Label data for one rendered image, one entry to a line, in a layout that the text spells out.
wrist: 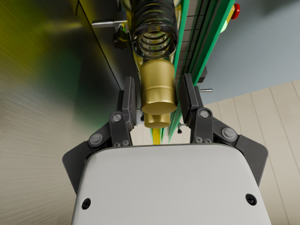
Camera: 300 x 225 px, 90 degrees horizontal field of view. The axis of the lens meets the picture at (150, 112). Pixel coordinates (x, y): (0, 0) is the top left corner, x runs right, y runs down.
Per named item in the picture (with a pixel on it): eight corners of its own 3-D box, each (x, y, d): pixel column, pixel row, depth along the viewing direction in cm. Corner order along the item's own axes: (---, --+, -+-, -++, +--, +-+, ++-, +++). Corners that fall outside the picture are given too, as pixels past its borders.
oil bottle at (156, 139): (152, 123, 119) (153, 160, 109) (159, 123, 119) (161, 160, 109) (152, 125, 125) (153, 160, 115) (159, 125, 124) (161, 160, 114)
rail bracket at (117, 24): (93, -15, 29) (84, 38, 25) (127, -18, 29) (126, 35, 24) (100, 6, 33) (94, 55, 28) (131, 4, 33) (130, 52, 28)
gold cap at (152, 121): (168, 99, 22) (170, 128, 21) (144, 101, 23) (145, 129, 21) (168, 87, 19) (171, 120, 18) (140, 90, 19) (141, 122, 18)
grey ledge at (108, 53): (83, -29, 34) (76, 5, 30) (121, -32, 34) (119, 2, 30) (136, 113, 123) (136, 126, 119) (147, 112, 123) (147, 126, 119)
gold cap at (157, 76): (137, 59, 14) (138, 102, 12) (176, 56, 14) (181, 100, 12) (141, 80, 17) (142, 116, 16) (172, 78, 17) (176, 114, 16)
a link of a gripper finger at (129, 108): (97, 158, 13) (109, 98, 17) (135, 156, 13) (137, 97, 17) (82, 142, 10) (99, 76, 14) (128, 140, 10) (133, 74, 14)
